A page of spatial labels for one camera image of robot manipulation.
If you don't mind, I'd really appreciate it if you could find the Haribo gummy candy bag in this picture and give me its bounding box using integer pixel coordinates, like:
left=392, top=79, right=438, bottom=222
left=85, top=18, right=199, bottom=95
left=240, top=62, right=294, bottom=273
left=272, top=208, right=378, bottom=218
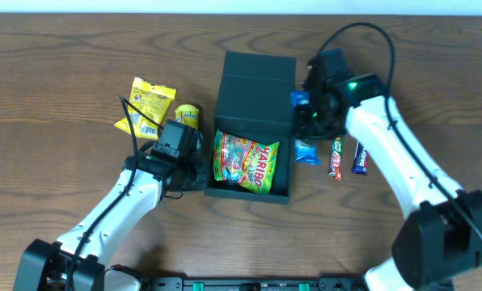
left=213, top=129, right=279, bottom=195

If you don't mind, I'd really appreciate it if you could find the dark green open box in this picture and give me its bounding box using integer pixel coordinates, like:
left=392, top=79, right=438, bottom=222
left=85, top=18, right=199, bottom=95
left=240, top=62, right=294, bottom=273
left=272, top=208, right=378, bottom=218
left=205, top=52, right=296, bottom=205

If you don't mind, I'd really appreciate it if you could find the blue Oreo cookie pack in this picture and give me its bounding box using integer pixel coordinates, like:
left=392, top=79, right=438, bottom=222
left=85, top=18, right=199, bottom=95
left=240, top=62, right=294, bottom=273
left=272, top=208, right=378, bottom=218
left=290, top=91, right=322, bottom=165

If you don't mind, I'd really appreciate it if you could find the yellow snack bag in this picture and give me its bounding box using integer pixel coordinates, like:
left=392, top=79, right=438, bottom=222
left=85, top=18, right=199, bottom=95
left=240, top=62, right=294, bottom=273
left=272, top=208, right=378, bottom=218
left=129, top=77, right=176, bottom=140

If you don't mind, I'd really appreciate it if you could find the yellow candy canister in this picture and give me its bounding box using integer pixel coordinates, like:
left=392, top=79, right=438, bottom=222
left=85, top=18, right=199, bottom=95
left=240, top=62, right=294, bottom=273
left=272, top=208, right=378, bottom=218
left=175, top=104, right=199, bottom=130

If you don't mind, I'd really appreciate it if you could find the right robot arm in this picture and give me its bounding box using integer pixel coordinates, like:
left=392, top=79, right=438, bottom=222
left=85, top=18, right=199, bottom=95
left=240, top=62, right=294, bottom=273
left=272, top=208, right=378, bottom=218
left=294, top=65, right=482, bottom=290

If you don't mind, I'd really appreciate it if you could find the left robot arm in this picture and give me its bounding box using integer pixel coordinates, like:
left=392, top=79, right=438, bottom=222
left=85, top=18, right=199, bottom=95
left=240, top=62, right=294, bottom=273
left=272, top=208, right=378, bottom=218
left=13, top=126, right=204, bottom=290

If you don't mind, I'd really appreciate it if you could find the right black cable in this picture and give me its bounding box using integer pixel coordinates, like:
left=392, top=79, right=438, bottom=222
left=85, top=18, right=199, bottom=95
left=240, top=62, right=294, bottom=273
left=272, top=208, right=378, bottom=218
left=315, top=22, right=482, bottom=284

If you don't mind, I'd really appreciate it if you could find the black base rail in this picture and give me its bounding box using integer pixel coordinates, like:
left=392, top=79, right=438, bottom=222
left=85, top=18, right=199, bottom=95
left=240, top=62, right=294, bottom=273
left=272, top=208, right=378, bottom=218
left=141, top=275, right=368, bottom=291

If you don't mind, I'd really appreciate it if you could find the purple Dairy Milk bar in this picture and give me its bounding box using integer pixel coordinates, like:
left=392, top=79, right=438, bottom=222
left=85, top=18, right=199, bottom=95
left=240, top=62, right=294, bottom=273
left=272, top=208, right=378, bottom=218
left=351, top=142, right=369, bottom=175

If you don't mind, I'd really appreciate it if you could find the red green KitKat bar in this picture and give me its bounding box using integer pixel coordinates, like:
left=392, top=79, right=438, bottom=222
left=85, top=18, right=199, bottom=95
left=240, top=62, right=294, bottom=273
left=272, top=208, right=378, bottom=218
left=328, top=137, right=345, bottom=180

